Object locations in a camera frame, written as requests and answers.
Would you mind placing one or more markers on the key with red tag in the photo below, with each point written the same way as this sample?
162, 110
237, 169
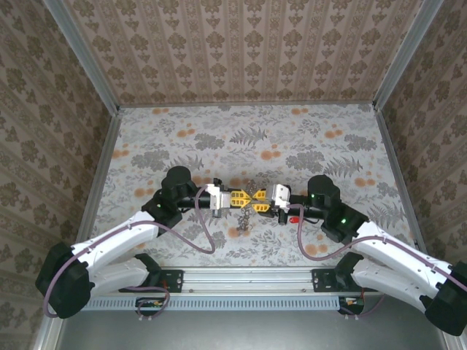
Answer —
295, 220

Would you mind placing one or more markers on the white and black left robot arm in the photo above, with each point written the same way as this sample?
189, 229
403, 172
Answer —
120, 233

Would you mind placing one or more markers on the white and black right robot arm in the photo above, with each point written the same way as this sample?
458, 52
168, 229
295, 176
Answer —
394, 248

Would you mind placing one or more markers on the floral table cover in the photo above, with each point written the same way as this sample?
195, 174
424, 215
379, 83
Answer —
255, 120

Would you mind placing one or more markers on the grey metal panel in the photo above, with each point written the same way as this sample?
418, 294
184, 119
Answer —
248, 331

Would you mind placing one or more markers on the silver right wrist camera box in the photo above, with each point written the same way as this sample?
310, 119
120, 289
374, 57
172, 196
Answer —
279, 195

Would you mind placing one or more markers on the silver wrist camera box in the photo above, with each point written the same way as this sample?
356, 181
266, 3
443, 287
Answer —
219, 198
279, 195

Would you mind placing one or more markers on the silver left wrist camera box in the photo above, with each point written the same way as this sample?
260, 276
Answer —
219, 198

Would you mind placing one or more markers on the wide aluminium mounting rail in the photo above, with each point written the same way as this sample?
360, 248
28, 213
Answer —
248, 280

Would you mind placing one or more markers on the aluminium side rail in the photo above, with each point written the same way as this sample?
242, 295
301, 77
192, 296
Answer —
396, 164
95, 182

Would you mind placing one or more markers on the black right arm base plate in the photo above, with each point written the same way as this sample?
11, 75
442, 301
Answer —
323, 280

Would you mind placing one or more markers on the thin aluminium frame bar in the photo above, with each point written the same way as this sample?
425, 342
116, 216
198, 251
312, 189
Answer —
248, 103

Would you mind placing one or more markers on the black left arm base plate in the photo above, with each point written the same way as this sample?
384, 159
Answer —
173, 280

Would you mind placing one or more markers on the aluminium frame post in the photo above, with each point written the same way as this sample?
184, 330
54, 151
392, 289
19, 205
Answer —
87, 58
405, 54

